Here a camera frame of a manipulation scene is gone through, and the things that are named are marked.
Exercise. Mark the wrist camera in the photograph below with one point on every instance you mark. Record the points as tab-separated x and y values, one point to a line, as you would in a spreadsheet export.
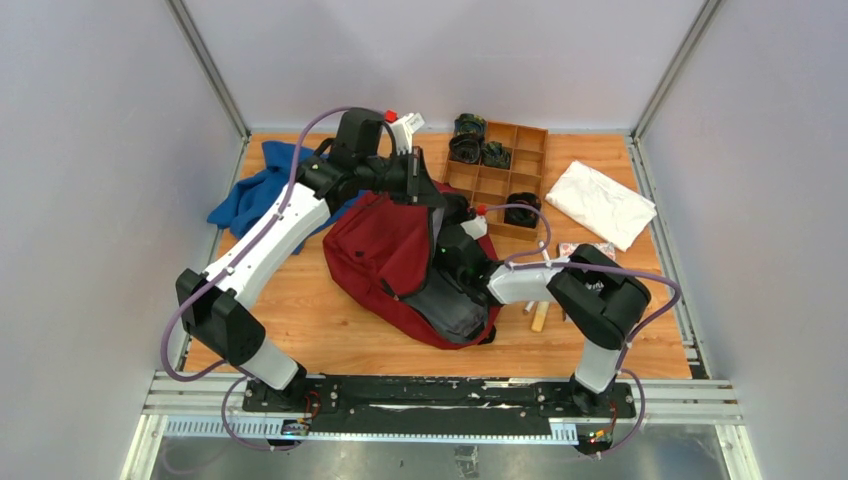
475	228
403	128

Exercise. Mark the Little Women book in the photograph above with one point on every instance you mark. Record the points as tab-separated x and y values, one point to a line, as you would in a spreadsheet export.
567	249

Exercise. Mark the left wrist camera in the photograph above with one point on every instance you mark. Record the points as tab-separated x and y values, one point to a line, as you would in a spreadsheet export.
403	128

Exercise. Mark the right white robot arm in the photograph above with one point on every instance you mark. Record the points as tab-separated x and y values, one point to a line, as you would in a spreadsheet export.
602	301

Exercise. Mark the white folded cloth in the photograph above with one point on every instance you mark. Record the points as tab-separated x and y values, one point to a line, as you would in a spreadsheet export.
613	212

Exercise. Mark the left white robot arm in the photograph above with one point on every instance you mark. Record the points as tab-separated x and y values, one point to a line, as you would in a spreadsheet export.
214	304

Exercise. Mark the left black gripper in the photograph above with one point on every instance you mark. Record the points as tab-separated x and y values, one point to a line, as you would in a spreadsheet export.
413	176

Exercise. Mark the red backpack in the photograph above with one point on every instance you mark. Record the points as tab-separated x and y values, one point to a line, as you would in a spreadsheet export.
381	254

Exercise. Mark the rolled dark tie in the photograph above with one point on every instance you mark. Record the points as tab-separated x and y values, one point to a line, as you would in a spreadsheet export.
466	148

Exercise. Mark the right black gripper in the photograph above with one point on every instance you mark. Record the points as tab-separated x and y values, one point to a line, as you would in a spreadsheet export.
438	264

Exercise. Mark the blue capped white marker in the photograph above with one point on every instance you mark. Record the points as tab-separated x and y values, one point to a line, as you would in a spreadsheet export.
544	252

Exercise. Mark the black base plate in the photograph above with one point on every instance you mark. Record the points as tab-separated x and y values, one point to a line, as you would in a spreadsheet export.
442	406

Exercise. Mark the wooden divided tray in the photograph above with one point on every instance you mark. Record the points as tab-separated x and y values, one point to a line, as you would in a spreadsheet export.
521	182

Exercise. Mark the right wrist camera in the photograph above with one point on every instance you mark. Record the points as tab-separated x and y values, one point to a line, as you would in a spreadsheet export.
475	228

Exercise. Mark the blue cloth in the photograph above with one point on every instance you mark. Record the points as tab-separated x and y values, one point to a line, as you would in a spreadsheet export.
250	198

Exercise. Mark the rolled tie with orange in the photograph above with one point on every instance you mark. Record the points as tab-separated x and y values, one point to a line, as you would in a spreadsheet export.
524	210

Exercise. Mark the rolled green tie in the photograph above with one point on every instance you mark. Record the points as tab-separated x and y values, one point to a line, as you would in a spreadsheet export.
495	155

